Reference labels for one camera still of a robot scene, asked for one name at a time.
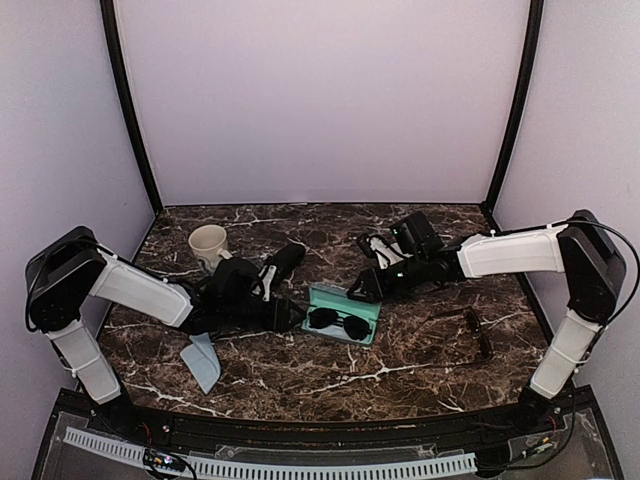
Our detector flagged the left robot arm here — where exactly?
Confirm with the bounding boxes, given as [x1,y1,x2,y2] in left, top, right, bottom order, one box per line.
[25,226,305,436]

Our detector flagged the grey glasses case green lining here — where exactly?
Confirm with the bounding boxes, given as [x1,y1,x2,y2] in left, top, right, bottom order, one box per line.
[301,283,381,347]

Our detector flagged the black frame post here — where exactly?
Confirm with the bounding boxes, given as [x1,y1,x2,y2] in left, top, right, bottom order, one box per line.
[99,0,164,216]
[483,0,544,215]

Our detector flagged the blue cleaning cloth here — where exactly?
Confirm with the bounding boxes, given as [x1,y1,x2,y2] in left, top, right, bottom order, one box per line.
[180,333,221,395]

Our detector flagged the black aviator sunglasses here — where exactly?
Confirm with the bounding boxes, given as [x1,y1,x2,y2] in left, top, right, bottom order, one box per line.
[308,307,372,341]

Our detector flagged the black glasses case cream lining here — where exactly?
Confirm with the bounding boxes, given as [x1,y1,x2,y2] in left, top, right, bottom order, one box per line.
[264,243,306,290]

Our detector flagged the dark sunglasses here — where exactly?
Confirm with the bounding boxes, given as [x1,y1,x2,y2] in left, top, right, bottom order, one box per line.
[408,307,494,369]

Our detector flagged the cream paper cup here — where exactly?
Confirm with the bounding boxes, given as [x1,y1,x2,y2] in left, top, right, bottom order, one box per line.
[188,225,232,274]

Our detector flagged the white slotted cable duct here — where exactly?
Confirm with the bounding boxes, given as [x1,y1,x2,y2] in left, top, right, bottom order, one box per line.
[63,427,477,479]

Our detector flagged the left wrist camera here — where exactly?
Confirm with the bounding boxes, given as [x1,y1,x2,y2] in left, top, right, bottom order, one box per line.
[251,264,277,302]

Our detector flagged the black front rail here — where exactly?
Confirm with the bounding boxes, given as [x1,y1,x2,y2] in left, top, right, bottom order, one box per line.
[55,387,601,452]

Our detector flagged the left black frame post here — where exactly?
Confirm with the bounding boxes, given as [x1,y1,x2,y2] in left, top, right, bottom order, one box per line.
[99,0,164,216]

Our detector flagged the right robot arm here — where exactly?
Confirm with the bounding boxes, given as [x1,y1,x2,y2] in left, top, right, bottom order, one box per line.
[347,210,627,434]

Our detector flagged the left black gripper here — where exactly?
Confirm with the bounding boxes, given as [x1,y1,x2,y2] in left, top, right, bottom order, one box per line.
[222,296,307,333]

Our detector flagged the right black frame post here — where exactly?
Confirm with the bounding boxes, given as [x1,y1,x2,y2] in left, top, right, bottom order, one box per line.
[483,0,544,215]

